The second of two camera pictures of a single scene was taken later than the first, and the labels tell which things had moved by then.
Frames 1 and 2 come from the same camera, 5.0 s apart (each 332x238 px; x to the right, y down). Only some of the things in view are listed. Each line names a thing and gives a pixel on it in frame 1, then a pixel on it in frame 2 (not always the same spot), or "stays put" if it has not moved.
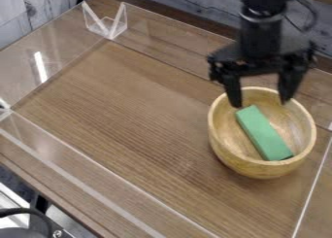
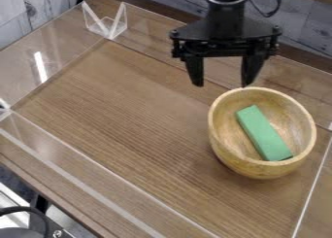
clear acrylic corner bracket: (108, 27) stays put
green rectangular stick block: (270, 142) stays put
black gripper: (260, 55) → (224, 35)
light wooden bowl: (292, 122) stays put
